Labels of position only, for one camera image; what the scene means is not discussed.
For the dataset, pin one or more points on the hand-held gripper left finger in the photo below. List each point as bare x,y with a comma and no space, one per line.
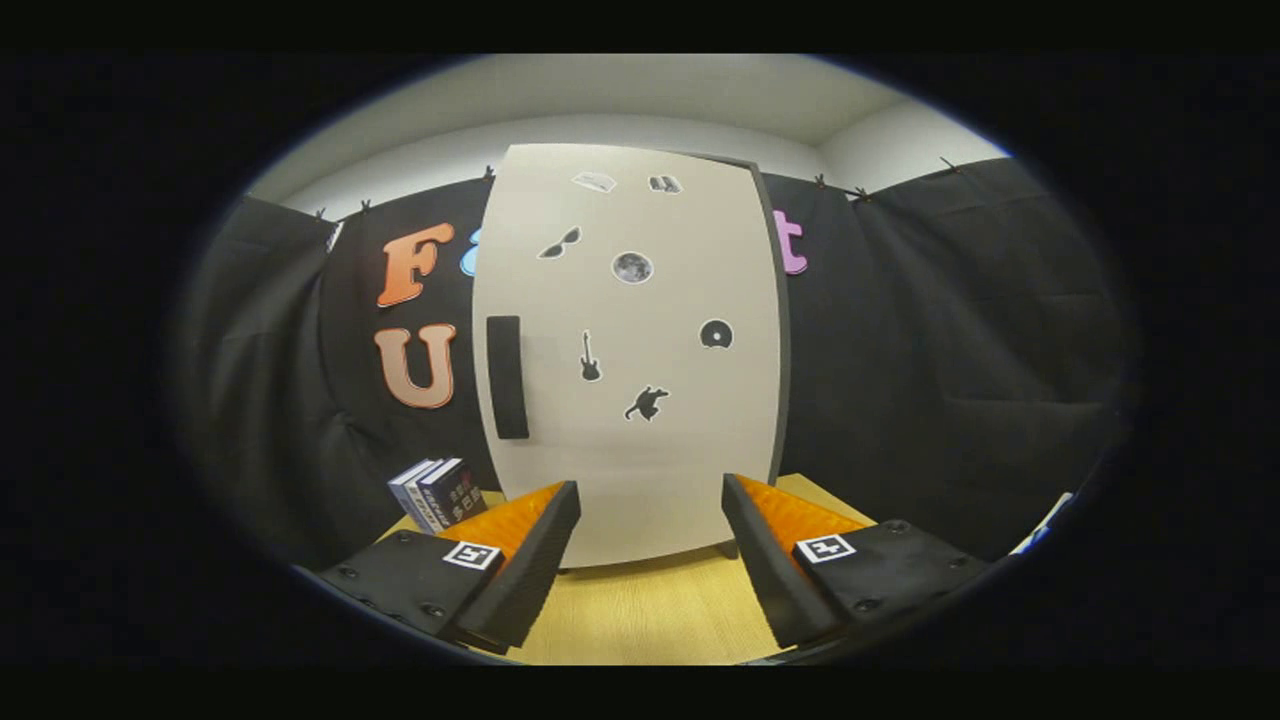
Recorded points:
525,560

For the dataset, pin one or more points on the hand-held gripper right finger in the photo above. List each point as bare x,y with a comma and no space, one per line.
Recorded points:
772,560

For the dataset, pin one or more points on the dark navy book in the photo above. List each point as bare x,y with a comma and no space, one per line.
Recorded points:
458,495

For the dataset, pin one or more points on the light blue book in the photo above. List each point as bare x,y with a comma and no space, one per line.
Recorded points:
402,492

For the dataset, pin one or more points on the grey cabinet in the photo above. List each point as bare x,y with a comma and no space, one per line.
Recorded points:
785,350

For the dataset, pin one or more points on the black backdrop cloth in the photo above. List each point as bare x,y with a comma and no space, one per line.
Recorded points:
950,380

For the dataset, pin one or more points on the white paper sheet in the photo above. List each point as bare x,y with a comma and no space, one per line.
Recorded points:
1040,525

